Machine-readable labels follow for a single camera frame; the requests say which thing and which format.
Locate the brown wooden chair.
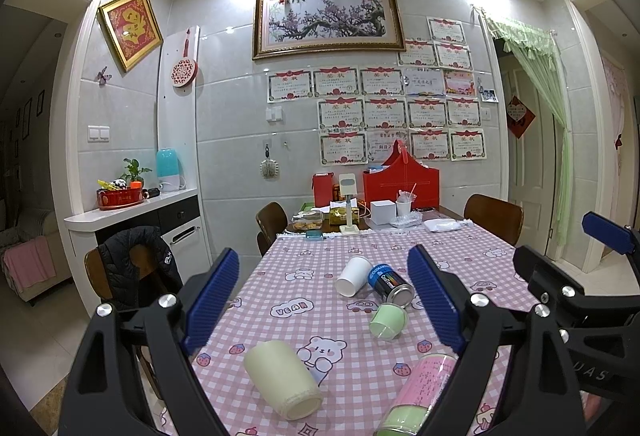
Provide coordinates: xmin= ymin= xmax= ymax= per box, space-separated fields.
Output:
xmin=255 ymin=201 xmax=288 ymax=255
xmin=463 ymin=193 xmax=524 ymax=245

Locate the white desk lamp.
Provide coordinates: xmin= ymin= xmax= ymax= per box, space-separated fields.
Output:
xmin=338 ymin=173 xmax=359 ymax=235

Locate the red fruit tray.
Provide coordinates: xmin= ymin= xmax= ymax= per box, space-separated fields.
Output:
xmin=96 ymin=179 xmax=144 ymax=210

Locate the red round wall ornament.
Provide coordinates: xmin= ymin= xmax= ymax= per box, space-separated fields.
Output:
xmin=170 ymin=28 xmax=198 ymax=89

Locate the brown wooden chair left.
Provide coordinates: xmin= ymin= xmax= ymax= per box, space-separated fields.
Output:
xmin=255 ymin=201 xmax=288 ymax=255

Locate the brown wooden chair right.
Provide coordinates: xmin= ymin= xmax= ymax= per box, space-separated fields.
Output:
xmin=463 ymin=193 xmax=524 ymax=245

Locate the white box on table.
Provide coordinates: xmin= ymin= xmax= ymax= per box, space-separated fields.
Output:
xmin=370 ymin=200 xmax=397 ymax=225

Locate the pink cup with green lid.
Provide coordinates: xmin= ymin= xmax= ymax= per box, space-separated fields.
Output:
xmin=374 ymin=354 xmax=457 ymax=436

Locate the white sideboard cabinet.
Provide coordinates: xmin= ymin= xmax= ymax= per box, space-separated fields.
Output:
xmin=64 ymin=189 xmax=212 ymax=314

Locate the blue black metal can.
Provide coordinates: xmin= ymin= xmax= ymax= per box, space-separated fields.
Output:
xmin=368 ymin=264 xmax=414 ymax=308

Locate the red gold framed calligraphy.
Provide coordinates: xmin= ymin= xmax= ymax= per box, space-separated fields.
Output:
xmin=98 ymin=0 xmax=163 ymax=72

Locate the small green plastic cup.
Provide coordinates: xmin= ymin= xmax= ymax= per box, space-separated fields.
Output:
xmin=369 ymin=304 xmax=408 ymax=341

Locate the small red gift bag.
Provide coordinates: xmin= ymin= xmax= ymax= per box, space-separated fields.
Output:
xmin=311 ymin=172 xmax=334 ymax=208

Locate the framed plum blossom painting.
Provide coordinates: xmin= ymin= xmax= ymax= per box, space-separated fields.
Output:
xmin=252 ymin=0 xmax=406 ymax=60

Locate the cream ribbed cup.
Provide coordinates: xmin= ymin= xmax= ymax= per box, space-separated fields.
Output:
xmin=243 ymin=340 xmax=323 ymax=421

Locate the light blue humidifier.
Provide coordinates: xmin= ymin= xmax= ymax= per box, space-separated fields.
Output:
xmin=156 ymin=148 xmax=181 ymax=193

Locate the chair with black jacket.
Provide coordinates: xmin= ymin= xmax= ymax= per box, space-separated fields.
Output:
xmin=84 ymin=226 xmax=183 ymax=311

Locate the green door curtain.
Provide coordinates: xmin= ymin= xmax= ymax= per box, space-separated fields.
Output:
xmin=476 ymin=7 xmax=574 ymax=248

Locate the white paper cup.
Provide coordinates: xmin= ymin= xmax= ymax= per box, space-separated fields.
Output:
xmin=335 ymin=256 xmax=372 ymax=297

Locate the pink checkered tablecloth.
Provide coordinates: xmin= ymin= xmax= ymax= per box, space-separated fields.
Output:
xmin=193 ymin=225 xmax=535 ymax=435

